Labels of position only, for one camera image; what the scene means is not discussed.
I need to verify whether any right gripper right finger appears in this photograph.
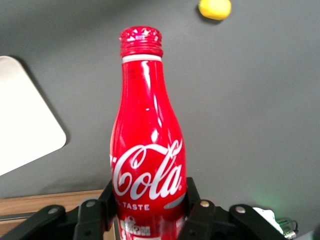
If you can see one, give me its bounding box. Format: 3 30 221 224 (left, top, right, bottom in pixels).
177 176 289 240

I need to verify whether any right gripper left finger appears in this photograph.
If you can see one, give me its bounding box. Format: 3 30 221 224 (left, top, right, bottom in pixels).
0 179 118 240

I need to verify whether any red coke bottle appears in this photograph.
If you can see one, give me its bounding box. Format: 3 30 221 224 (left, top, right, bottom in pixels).
109 25 188 240

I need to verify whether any beige plastic tray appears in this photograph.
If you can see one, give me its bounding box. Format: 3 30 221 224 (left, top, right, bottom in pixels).
0 55 68 177

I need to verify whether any wooden drawer cabinet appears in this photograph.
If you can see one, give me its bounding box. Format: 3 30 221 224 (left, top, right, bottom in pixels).
0 189 118 238

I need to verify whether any yellow lemon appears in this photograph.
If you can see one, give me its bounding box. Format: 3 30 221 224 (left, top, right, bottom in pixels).
198 0 233 21

